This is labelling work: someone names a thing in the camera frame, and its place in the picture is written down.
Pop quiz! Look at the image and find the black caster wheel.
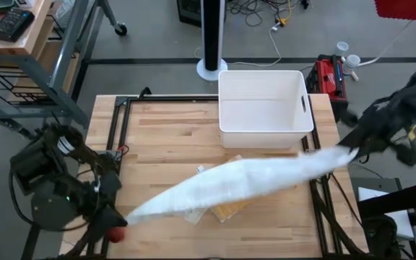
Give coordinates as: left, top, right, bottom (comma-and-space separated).
113, 22, 129, 38

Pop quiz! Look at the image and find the black box on floor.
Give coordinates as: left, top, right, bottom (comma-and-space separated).
175, 0, 202, 28

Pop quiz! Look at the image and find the white perforated plastic basket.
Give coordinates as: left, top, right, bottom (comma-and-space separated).
217, 69, 315, 150

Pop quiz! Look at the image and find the red tool bag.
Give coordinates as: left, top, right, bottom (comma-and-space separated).
304, 53, 350, 122

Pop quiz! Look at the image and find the white paper sheet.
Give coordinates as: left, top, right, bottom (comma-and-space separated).
357, 186, 416, 241

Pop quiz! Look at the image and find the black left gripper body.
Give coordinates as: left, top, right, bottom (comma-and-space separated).
84, 170, 123, 215

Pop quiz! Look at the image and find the cream towel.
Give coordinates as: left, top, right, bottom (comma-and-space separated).
124, 145, 360, 227

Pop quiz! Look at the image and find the white and black tower fan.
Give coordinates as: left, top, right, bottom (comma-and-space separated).
196, 0, 229, 82

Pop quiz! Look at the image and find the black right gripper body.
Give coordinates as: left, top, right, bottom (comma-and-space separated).
351, 98, 412, 150

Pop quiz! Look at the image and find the black keypad device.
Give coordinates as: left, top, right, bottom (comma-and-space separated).
0, 7, 36, 43

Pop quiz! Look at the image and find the black floor cable tangle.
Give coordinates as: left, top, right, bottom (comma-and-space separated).
227, 0, 303, 28

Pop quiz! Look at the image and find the white plastic jar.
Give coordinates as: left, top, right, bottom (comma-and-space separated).
342, 53, 362, 76
334, 40, 350, 59

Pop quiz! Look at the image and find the wooden workbench with steel frame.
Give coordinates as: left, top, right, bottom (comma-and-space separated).
0, 0, 129, 139

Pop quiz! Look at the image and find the small red round object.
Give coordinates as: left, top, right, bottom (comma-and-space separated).
105, 226, 127, 244

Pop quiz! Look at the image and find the white towel with red stripes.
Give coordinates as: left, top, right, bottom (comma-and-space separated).
183, 164, 209, 225

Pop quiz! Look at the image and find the yellow checked towel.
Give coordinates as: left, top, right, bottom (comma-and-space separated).
210, 154, 253, 223

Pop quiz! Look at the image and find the red ribbed panel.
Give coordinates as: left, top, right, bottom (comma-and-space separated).
373, 0, 416, 24

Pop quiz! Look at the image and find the black bag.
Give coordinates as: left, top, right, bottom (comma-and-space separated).
360, 215, 402, 260

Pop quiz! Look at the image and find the black aluminium table frame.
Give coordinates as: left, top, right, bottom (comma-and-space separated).
104, 93, 339, 258

